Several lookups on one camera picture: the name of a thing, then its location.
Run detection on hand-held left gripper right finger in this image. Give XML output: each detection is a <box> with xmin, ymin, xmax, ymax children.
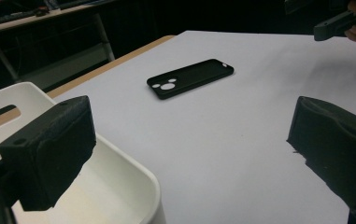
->
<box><xmin>287</xmin><ymin>96</ymin><xmax>356</xmax><ymax>216</ymax></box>

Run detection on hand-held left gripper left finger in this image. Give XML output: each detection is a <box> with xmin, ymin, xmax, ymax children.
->
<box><xmin>0</xmin><ymin>95</ymin><xmax>97</xmax><ymax>212</ymax></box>

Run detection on white plastic bin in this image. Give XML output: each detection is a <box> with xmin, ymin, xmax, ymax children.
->
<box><xmin>0</xmin><ymin>81</ymin><xmax>167</xmax><ymax>224</ymax></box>

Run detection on black phone case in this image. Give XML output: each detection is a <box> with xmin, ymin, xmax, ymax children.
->
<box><xmin>146</xmin><ymin>58</ymin><xmax>235</xmax><ymax>101</ymax></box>

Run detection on white table cover sheet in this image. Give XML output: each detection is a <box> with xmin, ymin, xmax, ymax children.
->
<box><xmin>53</xmin><ymin>30</ymin><xmax>356</xmax><ymax>224</ymax></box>

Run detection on light wooden desk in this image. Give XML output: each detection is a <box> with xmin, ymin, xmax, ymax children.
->
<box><xmin>0</xmin><ymin>0</ymin><xmax>118</xmax><ymax>91</ymax></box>

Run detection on black computer mouse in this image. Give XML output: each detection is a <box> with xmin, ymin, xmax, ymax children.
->
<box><xmin>35</xmin><ymin>6</ymin><xmax>50</xmax><ymax>17</ymax></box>

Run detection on black keyboard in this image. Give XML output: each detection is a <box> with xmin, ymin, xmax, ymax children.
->
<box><xmin>0</xmin><ymin>8</ymin><xmax>39</xmax><ymax>30</ymax></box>

